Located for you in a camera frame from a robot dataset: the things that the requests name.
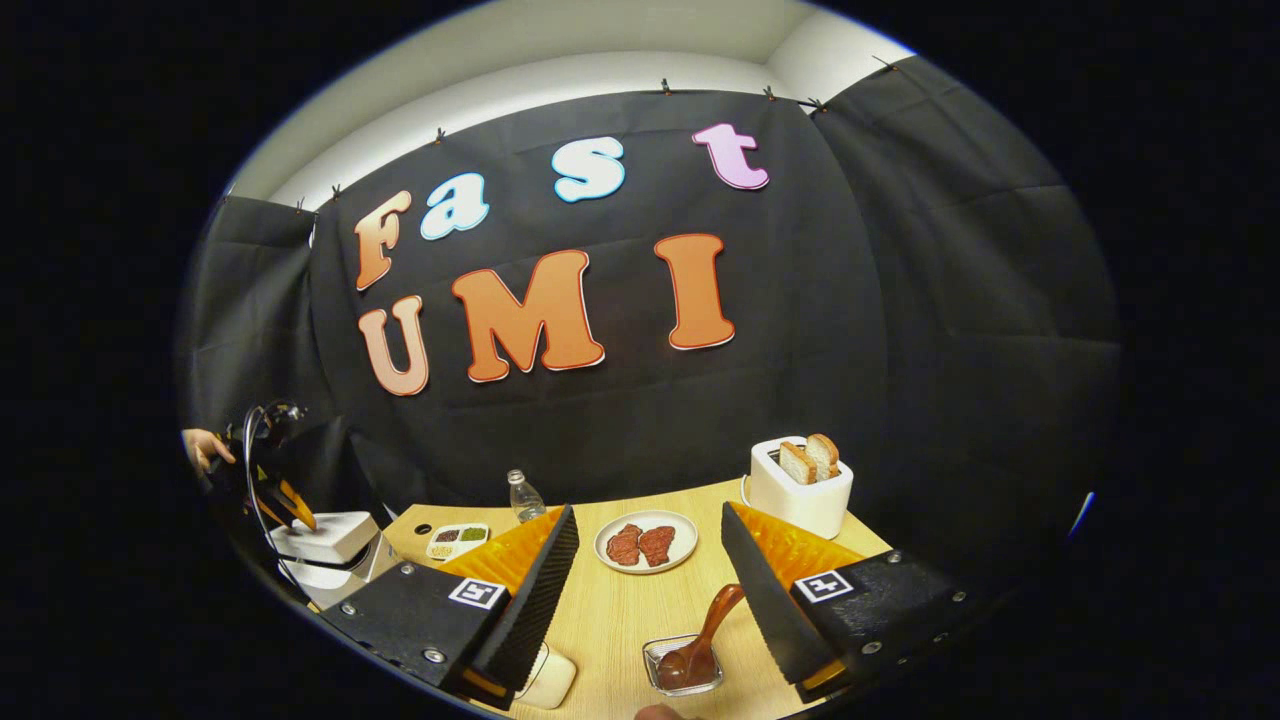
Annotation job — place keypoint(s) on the white toaster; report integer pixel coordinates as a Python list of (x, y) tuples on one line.
[(800, 510)]

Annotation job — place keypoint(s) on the red meat piece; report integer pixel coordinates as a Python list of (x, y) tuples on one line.
[(657, 545), (624, 545)]

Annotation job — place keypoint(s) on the white plate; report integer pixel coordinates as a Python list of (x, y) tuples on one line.
[(684, 545)]

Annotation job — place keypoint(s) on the cream rounded container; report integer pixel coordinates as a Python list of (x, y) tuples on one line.
[(553, 680)]

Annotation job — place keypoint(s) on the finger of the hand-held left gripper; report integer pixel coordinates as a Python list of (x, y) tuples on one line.
[(300, 508), (275, 512)]

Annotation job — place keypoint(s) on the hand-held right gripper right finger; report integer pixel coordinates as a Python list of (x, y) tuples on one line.
[(760, 600)]

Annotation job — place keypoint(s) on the brown wooden spoon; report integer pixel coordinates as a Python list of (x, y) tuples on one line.
[(685, 665)]

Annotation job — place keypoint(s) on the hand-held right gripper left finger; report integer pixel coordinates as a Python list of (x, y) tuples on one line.
[(545, 600)]

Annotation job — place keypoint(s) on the clear plastic water bottle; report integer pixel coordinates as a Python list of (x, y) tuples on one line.
[(525, 500)]

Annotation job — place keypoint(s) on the white rice cooker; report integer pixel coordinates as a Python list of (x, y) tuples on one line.
[(335, 535)]

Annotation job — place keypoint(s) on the black backdrop cloth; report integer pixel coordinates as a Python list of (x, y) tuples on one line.
[(800, 350)]

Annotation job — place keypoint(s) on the white divided grain tray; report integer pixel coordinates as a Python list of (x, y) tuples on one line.
[(458, 540)]

